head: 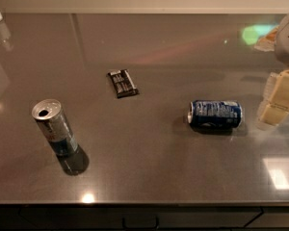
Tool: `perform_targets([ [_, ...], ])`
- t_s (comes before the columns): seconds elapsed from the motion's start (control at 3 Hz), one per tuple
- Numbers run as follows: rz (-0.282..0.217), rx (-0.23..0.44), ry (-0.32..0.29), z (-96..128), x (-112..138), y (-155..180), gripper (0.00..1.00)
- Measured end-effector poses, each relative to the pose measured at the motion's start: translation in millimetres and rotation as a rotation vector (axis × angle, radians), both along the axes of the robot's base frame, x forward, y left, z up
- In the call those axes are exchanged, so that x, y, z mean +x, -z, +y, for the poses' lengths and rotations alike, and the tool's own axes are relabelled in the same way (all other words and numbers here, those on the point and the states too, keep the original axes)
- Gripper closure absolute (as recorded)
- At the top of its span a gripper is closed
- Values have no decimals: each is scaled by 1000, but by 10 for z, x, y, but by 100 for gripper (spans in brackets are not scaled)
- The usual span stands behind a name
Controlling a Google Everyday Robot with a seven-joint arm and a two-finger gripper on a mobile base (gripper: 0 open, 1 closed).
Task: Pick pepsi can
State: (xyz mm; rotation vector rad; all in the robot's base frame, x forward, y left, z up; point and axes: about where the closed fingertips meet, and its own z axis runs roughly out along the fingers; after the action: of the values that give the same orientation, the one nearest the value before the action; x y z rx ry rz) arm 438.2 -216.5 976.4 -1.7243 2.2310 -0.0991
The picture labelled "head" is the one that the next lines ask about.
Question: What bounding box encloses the dark cabinet drawer front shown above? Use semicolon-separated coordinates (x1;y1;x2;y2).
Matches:
0;205;289;231

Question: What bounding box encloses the blue pepsi can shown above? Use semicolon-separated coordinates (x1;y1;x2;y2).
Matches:
187;100;243;129

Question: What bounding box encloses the black snack bar wrapper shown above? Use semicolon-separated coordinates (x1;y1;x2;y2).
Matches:
108;69;139;98

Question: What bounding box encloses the tall silver energy drink can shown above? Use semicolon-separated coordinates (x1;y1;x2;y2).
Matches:
32;99;78;156

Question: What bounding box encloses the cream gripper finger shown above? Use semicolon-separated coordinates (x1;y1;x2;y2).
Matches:
263;72;279;99
257;69;289;127

